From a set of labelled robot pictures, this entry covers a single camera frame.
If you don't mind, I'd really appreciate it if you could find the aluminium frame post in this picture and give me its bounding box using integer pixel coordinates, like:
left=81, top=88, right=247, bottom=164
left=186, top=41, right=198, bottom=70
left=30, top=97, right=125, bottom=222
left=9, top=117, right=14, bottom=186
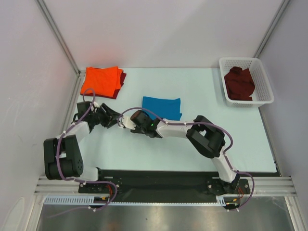
left=35, top=0, right=80, bottom=76
left=253, top=0, right=293, bottom=58

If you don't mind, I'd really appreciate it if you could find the purple cable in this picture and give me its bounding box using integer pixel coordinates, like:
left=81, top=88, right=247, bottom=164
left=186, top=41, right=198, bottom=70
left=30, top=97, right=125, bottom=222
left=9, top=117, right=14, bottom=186
left=45, top=88, right=118, bottom=218
left=117, top=107, right=255, bottom=212

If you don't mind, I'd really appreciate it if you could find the blue t shirt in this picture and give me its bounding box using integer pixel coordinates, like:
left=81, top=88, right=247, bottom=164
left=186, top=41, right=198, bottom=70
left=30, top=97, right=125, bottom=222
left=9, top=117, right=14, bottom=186
left=142, top=96, right=182, bottom=121

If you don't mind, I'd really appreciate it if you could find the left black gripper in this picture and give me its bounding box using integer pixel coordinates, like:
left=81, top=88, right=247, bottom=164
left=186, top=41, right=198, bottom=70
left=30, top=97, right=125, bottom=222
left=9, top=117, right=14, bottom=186
left=89, top=103, right=123, bottom=128

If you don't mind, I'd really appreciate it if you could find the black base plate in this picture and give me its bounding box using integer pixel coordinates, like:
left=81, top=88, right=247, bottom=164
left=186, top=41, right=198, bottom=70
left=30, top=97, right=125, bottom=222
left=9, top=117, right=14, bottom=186
left=78, top=168, right=281, bottom=203

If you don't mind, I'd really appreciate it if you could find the right aluminium frame post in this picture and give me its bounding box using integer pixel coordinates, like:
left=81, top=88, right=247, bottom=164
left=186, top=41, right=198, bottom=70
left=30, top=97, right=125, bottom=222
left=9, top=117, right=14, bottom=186
left=253, top=0, right=293, bottom=58

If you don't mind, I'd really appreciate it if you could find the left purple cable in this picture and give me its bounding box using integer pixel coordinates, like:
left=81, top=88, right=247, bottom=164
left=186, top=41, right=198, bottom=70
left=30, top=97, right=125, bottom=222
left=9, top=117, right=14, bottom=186
left=45, top=88, right=118, bottom=218

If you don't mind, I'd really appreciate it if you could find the crumpled dark red t shirt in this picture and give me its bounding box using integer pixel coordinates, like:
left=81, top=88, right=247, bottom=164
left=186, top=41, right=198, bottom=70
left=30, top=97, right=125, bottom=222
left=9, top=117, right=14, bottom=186
left=224, top=66, right=255, bottom=101

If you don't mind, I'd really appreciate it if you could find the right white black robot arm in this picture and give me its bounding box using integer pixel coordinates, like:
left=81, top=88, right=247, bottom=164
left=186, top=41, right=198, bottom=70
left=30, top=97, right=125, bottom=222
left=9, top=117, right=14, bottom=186
left=129, top=111, right=240, bottom=193

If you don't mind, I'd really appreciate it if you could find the white plastic basket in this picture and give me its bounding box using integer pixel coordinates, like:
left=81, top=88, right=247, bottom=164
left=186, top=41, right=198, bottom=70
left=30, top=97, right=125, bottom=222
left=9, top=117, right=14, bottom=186
left=219, top=57, right=274, bottom=108

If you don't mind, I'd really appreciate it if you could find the aluminium front rail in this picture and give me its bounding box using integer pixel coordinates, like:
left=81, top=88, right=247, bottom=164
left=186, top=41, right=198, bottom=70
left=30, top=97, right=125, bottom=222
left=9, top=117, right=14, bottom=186
left=34, top=177, right=297, bottom=197

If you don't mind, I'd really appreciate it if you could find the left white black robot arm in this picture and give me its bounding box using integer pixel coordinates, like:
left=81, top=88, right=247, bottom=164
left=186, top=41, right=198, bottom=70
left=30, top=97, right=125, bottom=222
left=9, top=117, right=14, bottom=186
left=43, top=101, right=120, bottom=193

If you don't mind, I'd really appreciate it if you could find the folded dark red t shirt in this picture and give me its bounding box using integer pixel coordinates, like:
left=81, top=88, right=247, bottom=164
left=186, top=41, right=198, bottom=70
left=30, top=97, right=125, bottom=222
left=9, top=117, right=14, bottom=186
left=106, top=69, right=127, bottom=99

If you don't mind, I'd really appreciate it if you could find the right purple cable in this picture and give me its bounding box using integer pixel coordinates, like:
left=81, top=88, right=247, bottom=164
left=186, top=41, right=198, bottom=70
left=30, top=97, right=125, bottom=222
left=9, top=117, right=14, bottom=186
left=117, top=107, right=255, bottom=212

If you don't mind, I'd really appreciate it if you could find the white slotted cable duct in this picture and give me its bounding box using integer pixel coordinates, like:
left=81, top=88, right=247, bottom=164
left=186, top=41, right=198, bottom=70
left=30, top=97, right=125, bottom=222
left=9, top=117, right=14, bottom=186
left=44, top=195, right=238, bottom=207

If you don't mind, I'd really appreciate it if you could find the folded orange t shirt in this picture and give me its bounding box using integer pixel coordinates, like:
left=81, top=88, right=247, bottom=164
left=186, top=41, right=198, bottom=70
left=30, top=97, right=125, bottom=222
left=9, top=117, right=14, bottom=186
left=80, top=66, right=120, bottom=98

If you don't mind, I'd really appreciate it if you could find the left aluminium frame post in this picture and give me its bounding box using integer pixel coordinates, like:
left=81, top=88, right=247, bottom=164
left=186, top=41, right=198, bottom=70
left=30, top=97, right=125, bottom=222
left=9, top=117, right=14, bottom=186
left=35, top=0, right=80, bottom=76

